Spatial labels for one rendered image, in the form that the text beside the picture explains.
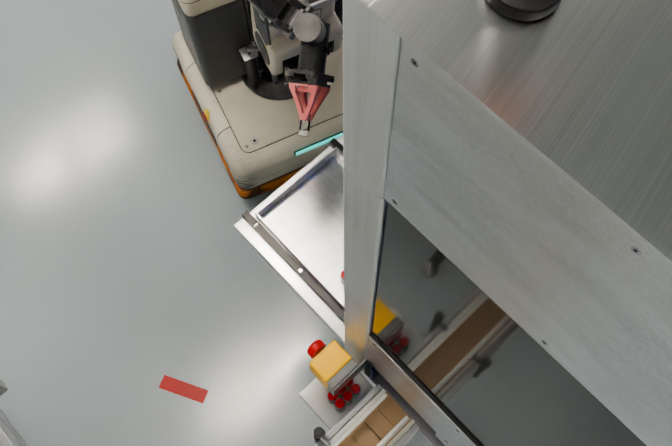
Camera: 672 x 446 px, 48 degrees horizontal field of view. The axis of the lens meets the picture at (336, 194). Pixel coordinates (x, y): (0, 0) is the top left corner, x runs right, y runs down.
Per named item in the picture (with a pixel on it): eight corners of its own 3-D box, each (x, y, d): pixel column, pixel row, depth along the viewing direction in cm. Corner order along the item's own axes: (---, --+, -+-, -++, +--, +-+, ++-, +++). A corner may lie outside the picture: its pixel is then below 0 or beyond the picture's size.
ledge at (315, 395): (385, 401, 166) (386, 400, 164) (342, 443, 162) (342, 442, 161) (341, 354, 170) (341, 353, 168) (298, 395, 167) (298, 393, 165)
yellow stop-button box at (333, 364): (358, 371, 159) (358, 364, 152) (333, 395, 157) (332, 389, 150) (333, 345, 161) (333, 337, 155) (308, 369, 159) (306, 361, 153)
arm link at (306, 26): (295, -9, 160) (271, 25, 161) (283, -21, 148) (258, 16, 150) (340, 24, 159) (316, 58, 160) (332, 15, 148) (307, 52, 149)
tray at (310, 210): (434, 247, 179) (436, 242, 175) (353, 321, 171) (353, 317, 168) (336, 153, 189) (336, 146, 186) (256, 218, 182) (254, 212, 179)
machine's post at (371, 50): (371, 414, 248) (455, -11, 57) (357, 427, 247) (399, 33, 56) (357, 400, 250) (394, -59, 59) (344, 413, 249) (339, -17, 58)
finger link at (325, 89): (327, 123, 161) (332, 78, 160) (311, 121, 155) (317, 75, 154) (298, 119, 164) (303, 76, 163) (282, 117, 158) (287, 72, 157)
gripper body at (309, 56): (334, 85, 162) (338, 50, 162) (313, 80, 153) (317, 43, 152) (307, 82, 165) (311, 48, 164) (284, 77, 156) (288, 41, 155)
